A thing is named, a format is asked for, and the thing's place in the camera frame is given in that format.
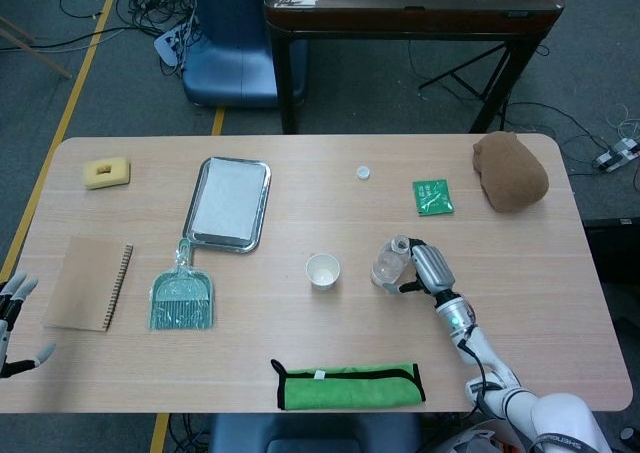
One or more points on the wooden stick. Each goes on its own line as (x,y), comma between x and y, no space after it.
(45,55)

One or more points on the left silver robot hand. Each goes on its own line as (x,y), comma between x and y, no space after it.
(4,323)

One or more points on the white power strip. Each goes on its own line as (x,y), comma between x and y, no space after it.
(612,157)

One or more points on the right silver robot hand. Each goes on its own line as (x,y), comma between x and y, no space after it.
(432,268)

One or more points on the white plastic bag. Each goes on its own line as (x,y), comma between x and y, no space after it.
(465,440)

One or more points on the yellow sponge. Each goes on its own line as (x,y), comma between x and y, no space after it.
(112,179)

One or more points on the brown spiral notebook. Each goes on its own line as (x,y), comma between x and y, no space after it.
(85,283)

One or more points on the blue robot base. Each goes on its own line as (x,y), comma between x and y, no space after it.
(230,48)

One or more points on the brown plush toy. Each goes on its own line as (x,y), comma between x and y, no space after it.
(512,175)

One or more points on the silver metal tray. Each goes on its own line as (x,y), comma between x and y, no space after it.
(196,223)

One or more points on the white floral paper cup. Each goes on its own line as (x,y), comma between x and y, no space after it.
(323,273)

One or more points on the teal plastic dustpan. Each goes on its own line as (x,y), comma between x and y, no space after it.
(182,300)

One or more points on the white bottle cap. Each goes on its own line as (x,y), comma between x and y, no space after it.
(364,173)

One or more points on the green microfiber cloth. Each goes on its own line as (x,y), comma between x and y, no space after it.
(350,388)

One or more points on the brown mahjong table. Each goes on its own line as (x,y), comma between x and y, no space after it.
(400,15)

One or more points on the black tripod stand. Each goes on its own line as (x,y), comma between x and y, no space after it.
(465,85)

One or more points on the dark blue chair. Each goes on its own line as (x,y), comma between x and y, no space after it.
(310,435)

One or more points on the green tea sachet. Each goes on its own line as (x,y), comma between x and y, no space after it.
(433,198)

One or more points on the white paper sheet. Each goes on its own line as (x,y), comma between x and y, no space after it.
(227,198)

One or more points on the transparent plastic bottle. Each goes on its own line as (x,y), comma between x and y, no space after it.
(387,268)

